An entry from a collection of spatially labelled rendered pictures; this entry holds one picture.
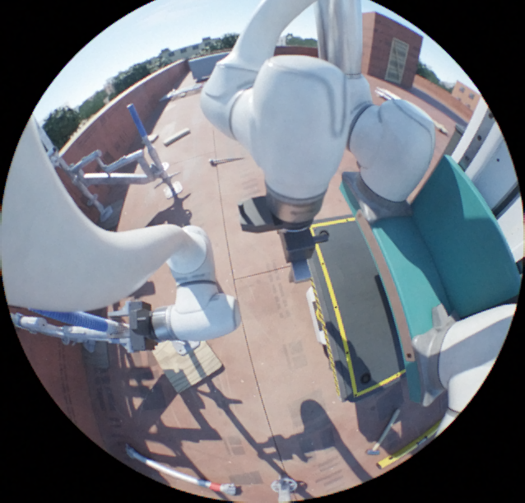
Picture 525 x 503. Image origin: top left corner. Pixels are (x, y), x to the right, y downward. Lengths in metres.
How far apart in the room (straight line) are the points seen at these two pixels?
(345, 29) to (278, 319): 1.04
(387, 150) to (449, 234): 0.25
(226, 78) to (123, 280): 0.26
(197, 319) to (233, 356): 0.57
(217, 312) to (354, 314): 0.45
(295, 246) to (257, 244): 0.76
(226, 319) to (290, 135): 0.35
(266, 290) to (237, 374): 0.45
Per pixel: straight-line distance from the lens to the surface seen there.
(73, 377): 1.58
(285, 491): 1.13
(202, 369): 0.99
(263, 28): 0.31
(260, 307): 0.94
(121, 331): 0.62
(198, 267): 0.41
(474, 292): 0.52
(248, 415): 1.02
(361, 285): 0.70
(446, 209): 0.52
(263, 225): 0.28
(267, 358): 0.93
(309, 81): 0.16
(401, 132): 0.41
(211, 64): 5.98
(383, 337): 0.71
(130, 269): 0.16
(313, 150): 0.18
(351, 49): 0.47
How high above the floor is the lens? 0.93
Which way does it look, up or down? 60 degrees down
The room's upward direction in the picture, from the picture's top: 7 degrees counter-clockwise
